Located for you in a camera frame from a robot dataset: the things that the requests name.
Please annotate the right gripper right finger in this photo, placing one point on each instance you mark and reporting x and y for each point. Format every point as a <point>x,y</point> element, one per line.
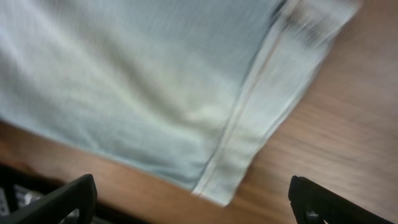
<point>314,204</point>

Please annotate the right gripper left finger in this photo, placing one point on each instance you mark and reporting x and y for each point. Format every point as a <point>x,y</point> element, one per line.
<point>79,194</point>

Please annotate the light blue denim shorts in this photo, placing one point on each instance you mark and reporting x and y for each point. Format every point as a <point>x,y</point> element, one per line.
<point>188,91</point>

